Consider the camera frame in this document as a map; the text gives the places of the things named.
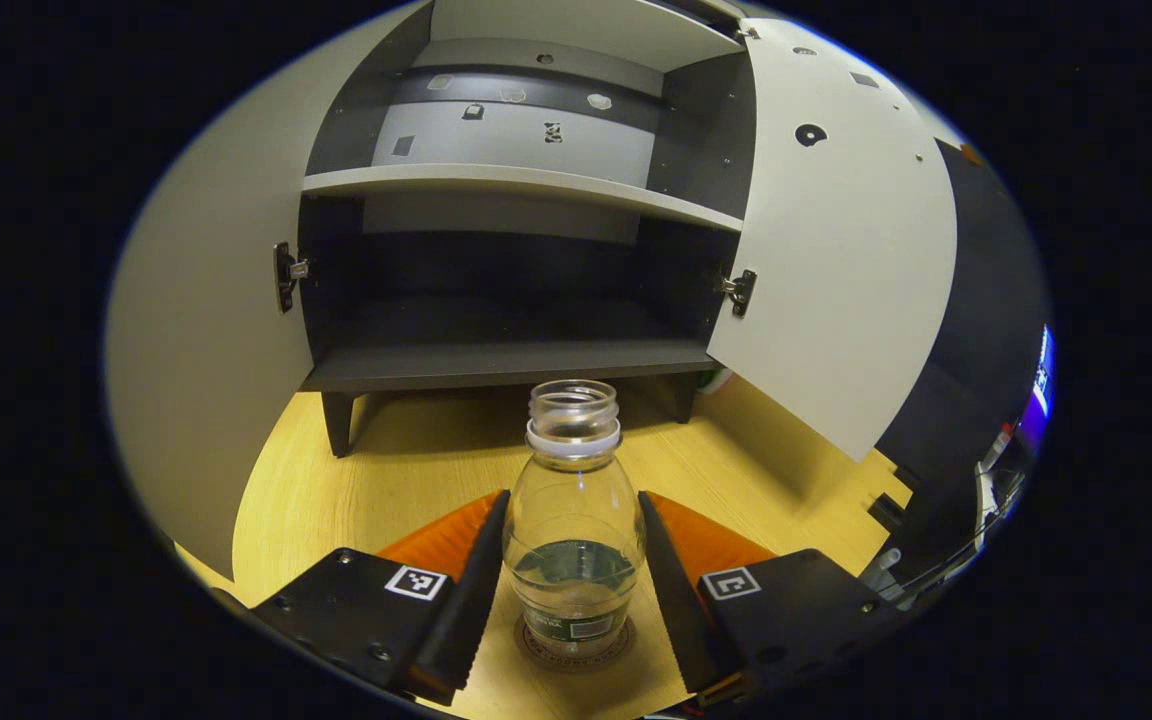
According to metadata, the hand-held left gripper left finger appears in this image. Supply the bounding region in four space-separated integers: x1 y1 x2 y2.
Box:
251 488 512 706

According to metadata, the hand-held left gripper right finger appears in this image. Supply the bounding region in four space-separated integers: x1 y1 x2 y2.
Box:
636 490 912 706

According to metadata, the clear plastic bottle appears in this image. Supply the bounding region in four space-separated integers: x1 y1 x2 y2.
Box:
502 379 647 659

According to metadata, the white cabinet shelf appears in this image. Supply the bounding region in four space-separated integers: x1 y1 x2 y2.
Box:
431 0 749 73
301 163 745 233

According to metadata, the lit computer screen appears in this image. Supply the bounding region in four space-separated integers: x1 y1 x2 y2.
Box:
1029 323 1055 421

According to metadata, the white and grey cabinet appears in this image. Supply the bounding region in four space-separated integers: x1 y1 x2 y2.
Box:
296 0 762 459

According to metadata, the white cabinet door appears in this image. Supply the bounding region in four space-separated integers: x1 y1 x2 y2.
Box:
104 0 437 581
706 18 959 463

